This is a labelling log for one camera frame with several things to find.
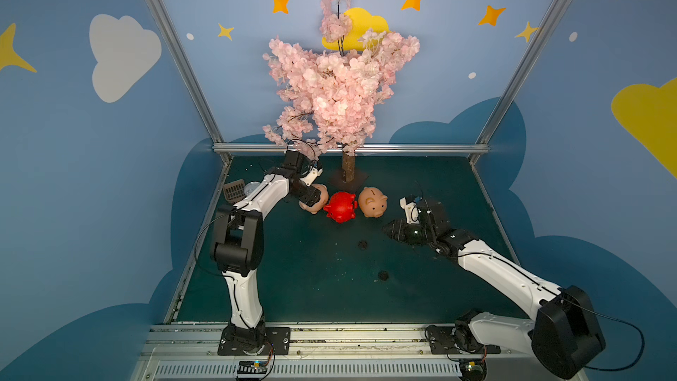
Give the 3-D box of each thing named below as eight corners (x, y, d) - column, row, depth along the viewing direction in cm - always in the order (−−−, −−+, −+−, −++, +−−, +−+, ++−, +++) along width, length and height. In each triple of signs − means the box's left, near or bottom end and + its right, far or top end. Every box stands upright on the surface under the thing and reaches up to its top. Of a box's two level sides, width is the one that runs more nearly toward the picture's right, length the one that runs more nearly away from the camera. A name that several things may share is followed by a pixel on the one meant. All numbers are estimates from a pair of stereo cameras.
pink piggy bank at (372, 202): (369, 225, 101) (372, 211, 94) (355, 205, 107) (356, 191, 100) (387, 216, 104) (391, 202, 96) (372, 197, 110) (374, 182, 102)
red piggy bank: (323, 215, 103) (322, 204, 97) (340, 197, 109) (340, 186, 103) (345, 229, 99) (345, 219, 93) (361, 210, 105) (362, 199, 99)
